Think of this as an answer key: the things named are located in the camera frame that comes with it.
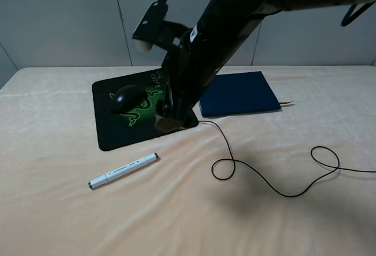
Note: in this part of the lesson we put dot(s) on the white marker pen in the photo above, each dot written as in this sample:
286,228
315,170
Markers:
122,171

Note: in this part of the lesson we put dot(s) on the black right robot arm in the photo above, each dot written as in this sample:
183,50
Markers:
222,28

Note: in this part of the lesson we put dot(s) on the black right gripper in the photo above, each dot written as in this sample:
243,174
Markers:
189,69

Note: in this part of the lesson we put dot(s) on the beige fuzzy table cloth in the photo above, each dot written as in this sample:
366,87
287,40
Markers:
299,181

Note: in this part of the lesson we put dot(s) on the dark blue notebook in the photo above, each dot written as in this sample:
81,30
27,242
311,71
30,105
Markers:
238,93

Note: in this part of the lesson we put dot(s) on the black computer mouse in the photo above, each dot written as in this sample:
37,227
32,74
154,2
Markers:
127,98

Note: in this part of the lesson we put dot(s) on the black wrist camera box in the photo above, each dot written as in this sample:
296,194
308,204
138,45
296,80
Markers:
154,30

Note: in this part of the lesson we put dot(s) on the black green mouse pad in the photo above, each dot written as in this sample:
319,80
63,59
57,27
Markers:
137,125

